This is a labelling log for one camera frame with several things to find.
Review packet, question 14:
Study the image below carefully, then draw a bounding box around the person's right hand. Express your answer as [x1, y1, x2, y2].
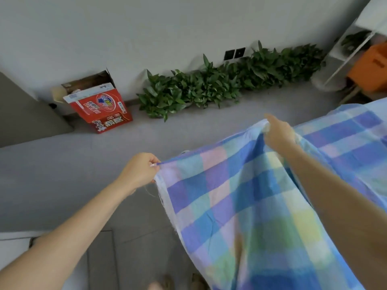
[263, 113, 299, 157]

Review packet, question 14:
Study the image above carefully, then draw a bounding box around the person's left hand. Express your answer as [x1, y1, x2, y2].
[117, 152, 163, 193]

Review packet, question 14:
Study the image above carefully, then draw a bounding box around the white bed sheet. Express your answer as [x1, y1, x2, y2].
[154, 96, 387, 290]

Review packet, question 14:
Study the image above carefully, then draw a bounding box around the orange plastic storage bin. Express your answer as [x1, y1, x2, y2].
[346, 41, 387, 95]

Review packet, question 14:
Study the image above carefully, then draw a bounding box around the person's right forearm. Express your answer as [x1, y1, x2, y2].
[280, 147, 387, 290]

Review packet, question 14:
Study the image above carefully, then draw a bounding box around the person's left forearm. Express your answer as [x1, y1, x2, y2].
[0, 177, 137, 290]

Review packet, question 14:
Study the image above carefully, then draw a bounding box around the white round stand base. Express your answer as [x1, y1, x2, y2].
[310, 68, 347, 93]

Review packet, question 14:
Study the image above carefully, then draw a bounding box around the red plastic item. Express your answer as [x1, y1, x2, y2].
[51, 68, 134, 135]

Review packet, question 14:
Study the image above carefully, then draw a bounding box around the green leafy plant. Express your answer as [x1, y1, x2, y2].
[136, 39, 328, 122]

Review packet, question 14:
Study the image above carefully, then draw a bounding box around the small potted plant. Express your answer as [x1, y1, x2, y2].
[341, 29, 373, 56]

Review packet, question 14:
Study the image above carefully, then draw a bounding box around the white wardrobe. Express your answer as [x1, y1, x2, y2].
[0, 70, 121, 290]

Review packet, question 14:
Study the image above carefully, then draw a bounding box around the white plastic stool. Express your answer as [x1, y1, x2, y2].
[323, 0, 387, 89]

